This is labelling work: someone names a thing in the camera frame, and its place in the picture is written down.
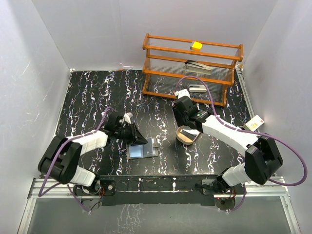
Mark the white card box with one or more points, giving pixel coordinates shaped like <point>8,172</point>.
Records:
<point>253,124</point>

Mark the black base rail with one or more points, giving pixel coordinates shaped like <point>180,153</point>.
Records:
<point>156,189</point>

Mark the orange wooden shelf rack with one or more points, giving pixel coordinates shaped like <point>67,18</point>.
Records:
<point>180,62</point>

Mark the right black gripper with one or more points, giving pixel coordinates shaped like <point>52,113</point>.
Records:
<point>180,121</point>

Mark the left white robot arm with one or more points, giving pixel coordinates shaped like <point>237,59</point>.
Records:
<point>60,160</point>

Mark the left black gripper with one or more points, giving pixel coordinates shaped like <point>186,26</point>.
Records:
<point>135,135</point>

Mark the oval wooden tray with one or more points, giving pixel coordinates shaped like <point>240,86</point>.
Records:
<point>186,135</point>

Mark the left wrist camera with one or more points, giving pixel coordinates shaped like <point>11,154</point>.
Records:
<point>127,117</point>

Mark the yellow white block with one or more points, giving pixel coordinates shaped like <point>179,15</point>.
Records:
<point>196,46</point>

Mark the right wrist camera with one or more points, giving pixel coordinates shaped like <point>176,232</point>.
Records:
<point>182,93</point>

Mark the small white stapler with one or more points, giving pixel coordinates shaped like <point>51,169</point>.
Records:
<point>194,88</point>

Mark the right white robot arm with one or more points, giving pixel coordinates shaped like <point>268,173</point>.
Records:
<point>262,156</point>

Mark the grey card holder wallet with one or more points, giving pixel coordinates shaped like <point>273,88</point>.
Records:
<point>143,151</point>

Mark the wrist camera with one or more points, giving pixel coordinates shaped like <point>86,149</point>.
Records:
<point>182,93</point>
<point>127,117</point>

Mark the grey black stapler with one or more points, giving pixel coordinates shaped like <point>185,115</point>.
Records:
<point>196,67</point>

